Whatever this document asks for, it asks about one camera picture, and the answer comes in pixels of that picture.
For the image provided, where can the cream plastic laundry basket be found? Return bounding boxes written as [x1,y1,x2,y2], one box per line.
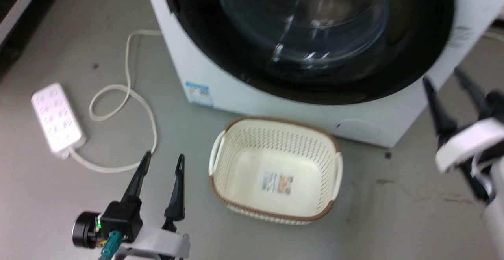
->
[208,117,344,226]

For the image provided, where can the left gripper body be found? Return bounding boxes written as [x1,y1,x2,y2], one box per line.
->
[72,201,192,260]

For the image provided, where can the white front-load washing machine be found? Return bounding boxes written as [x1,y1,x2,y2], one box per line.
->
[142,0,504,149]

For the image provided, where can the paper label inside basket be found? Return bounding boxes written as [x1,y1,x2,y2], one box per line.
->
[261,170,295,195]

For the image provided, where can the black round glass washer door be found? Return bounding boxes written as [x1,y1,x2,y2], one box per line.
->
[161,0,457,105]

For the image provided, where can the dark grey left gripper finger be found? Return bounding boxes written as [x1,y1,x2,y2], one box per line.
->
[161,154,185,232]
[121,151,152,206]

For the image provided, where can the green connector cable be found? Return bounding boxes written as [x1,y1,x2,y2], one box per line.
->
[99,230,123,260]

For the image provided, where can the black cabinet with white edge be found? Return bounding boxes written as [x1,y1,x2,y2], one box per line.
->
[0,0,59,80]

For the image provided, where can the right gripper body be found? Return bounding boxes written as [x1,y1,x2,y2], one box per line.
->
[435,90,504,204]

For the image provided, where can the cream power strip cable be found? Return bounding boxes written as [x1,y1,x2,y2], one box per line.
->
[69,29,163,173]

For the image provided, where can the white power strip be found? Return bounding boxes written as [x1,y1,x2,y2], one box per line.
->
[31,82,87,159]

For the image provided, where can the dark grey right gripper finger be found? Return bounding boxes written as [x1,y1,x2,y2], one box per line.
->
[422,76,458,137]
[454,67,493,120]

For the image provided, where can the blue white energy label sticker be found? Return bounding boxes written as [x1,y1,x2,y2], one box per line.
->
[184,81,214,108]

